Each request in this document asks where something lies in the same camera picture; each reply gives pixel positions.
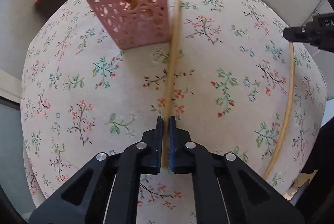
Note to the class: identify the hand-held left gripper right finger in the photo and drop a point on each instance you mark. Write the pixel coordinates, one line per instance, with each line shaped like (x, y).
(172, 140)

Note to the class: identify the brown cardboard piece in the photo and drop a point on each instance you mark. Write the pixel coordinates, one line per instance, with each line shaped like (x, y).
(300, 183)

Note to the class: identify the pink perforated utensil holder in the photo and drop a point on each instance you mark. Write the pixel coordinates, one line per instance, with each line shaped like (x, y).
(146, 31)

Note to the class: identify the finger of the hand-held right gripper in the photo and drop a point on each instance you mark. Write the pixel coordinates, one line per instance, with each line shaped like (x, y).
(297, 32)

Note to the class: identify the floral tablecloth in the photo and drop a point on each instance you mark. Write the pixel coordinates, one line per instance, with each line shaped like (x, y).
(221, 122)

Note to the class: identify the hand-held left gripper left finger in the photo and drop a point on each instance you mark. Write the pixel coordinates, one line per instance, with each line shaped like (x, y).
(155, 140)

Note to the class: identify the bamboo chopstick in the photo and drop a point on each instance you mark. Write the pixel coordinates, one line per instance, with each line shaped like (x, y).
(172, 57)
(289, 101)

